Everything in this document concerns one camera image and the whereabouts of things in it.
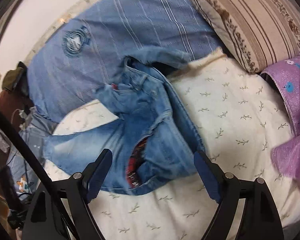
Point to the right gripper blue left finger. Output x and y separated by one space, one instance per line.
95 173

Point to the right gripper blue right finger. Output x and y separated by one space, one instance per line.
211 175

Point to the light blue denim jeans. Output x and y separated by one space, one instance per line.
152 138

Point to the cream leaf-print bed sheet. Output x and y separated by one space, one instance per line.
239 118

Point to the purple floral cloth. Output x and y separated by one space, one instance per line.
284 77

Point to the blue striped pillow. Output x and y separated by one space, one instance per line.
85 53

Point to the olive green cap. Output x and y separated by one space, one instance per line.
16 80

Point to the beige striped floral pillow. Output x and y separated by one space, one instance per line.
258 33

